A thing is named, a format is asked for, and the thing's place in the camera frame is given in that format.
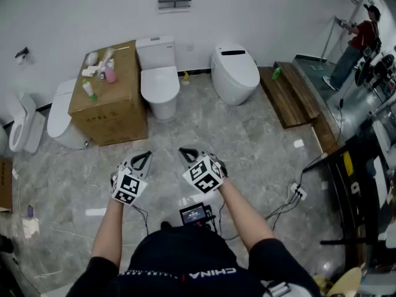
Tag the small cardboard box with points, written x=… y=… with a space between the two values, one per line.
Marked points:
x=5 y=184

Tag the pink spray bottle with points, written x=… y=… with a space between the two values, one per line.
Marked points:
x=110 y=75

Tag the grey metal ramp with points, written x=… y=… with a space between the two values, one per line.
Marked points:
x=355 y=104

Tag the clear bag with brush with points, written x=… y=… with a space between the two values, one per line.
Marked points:
x=106 y=57

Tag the wooden step platform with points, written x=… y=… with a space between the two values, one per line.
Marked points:
x=294 y=101

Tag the small white box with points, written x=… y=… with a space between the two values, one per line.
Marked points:
x=93 y=69

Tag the white wall socket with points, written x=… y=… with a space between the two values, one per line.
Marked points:
x=190 y=47

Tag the white toilet with tank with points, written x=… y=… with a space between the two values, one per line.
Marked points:
x=154 y=54

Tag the white bottle with green cap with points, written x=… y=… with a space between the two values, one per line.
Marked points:
x=88 y=88

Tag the person's left forearm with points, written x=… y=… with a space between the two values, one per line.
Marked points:
x=108 y=234

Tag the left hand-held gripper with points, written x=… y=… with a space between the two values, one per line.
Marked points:
x=130 y=186

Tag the black metal cart frame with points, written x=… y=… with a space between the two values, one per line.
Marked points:
x=349 y=196

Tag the small purple item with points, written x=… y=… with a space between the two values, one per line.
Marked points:
x=30 y=211

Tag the white low tankless toilet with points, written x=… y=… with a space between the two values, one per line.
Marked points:
x=60 y=116

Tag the white paper sheet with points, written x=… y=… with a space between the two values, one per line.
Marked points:
x=31 y=227

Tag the thin white strip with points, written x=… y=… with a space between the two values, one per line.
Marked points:
x=121 y=48

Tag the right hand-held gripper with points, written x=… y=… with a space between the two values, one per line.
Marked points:
x=202 y=175

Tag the person's black shirt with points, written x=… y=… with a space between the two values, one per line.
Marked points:
x=185 y=258

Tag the white power strip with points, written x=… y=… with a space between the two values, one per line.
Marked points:
x=297 y=191

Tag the white toilet lid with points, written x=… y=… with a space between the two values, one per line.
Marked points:
x=160 y=83

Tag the dark grey towel rack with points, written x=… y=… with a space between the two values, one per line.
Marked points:
x=174 y=2

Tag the person's right hand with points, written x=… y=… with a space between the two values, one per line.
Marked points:
x=222 y=169

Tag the person's right forearm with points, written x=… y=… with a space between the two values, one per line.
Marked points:
x=241 y=215

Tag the white paper roll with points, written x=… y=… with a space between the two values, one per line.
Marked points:
x=86 y=72

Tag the white oval smart toilet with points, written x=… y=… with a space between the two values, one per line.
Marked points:
x=235 y=76

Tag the large cardboard box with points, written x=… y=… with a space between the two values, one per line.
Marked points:
x=114 y=110

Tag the white compact toilet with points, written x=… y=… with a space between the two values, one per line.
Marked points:
x=29 y=125

